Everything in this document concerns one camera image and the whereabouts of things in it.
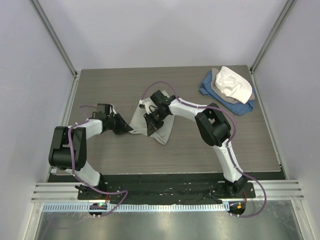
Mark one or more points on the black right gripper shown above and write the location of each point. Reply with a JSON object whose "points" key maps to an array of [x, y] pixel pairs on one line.
{"points": [[152, 126]]}

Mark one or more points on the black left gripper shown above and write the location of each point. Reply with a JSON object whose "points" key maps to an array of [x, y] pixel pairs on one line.
{"points": [[123, 126]]}

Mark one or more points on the grey cloth napkin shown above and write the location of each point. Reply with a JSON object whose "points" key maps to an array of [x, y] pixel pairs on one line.
{"points": [[139, 125]]}

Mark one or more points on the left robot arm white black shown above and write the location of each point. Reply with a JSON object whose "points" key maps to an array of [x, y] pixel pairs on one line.
{"points": [[68, 150]]}

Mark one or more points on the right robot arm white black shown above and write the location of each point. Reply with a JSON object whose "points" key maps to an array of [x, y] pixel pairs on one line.
{"points": [[213, 126]]}

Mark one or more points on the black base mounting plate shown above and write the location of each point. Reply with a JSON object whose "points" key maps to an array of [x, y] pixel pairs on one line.
{"points": [[166, 189]]}

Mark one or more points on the blue checked cloth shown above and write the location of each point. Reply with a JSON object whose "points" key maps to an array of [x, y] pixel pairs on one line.
{"points": [[236, 108]]}

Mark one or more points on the beige grey cloth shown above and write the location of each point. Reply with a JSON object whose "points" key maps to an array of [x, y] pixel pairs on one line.
{"points": [[214, 72]]}

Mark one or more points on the white cloth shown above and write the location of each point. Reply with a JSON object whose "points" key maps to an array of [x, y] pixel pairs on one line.
{"points": [[233, 85]]}

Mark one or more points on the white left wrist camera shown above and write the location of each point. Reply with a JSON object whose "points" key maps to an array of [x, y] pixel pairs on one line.
{"points": [[112, 111]]}

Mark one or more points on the right aluminium frame post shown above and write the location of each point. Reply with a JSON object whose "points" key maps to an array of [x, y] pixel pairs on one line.
{"points": [[281, 18]]}

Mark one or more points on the aluminium frame post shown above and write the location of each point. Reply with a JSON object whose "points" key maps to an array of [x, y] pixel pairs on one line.
{"points": [[281, 18], [53, 35]]}

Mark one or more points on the white slotted cable duct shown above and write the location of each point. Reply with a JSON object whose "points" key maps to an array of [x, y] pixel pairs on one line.
{"points": [[95, 207]]}

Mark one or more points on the left aluminium frame post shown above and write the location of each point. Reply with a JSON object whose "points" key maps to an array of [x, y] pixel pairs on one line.
{"points": [[53, 35]]}

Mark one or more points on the front aluminium frame rail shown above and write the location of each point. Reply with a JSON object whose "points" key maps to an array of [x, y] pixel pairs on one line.
{"points": [[67, 192]]}

